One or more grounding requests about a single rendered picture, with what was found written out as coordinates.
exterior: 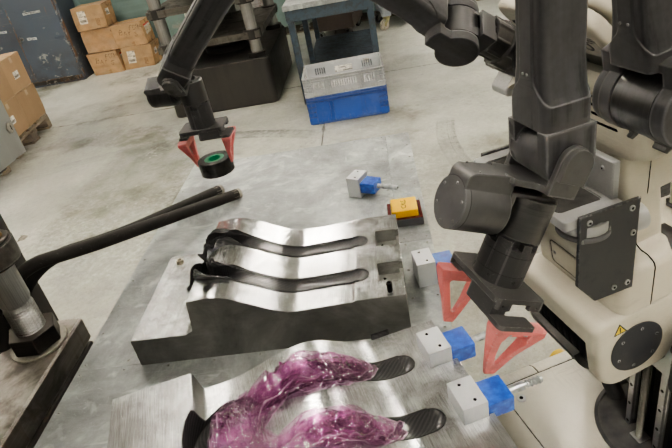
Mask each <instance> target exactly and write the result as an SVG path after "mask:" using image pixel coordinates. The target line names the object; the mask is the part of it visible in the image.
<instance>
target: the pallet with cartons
mask: <svg viewBox="0 0 672 448"><path fill-rule="evenodd" d="M0 99H1V101H2V103H3V105H4V107H5V109H6V111H7V113H8V115H9V117H10V119H11V121H12V123H13V125H14V127H15V129H16V131H17V134H18V136H19V138H20V140H21V142H22V144H23V146H26V145H31V144H35V143H36V142H37V141H38V140H39V139H40V138H41V137H40V136H38V133H37V131H41V130H46V129H49V128H51V127H52V124H51V121H50V119H49V117H48V115H47V114H46V113H45V112H46V111H45V108H44V106H43V103H42V101H41V99H40V97H39V95H38V92H37V90H36V88H35V86H34V84H33V83H31V80H30V78H29V76H28V74H27V71H26V69H25V67H24V65H23V63H22V60H21V58H20V56H19V54H18V52H17V51H15V52H10V53H5V54H1V55H0Z"/></svg>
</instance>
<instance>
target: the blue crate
mask: <svg viewBox="0 0 672 448"><path fill-rule="evenodd" d="M305 99H306V104H307V109H308V113H309V117H310V123H311V125H319V124H325V123H331V122H337V121H343V120H348V119H354V118H360V117H366V116H372V115H378V114H384V113H388V112H390V108H389V101H388V94H387V86H386V85H381V86H375V87H370V88H364V89H358V90H352V91H347V92H341V93H335V94H329V95H324V96H318V97H312V98H305Z"/></svg>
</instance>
